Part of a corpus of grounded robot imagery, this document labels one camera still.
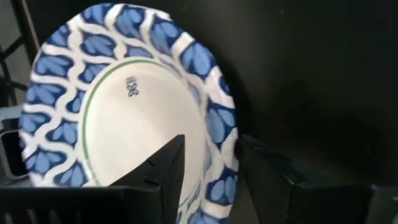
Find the black table mat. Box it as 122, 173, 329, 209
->
24, 0, 398, 224

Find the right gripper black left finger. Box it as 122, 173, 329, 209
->
0, 134, 187, 224

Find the blue patterned paper bowl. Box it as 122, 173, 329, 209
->
18, 2, 239, 224

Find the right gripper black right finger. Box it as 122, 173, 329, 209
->
234, 133, 374, 224

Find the wooden shelf with black frame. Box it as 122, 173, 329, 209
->
0, 0, 41, 106

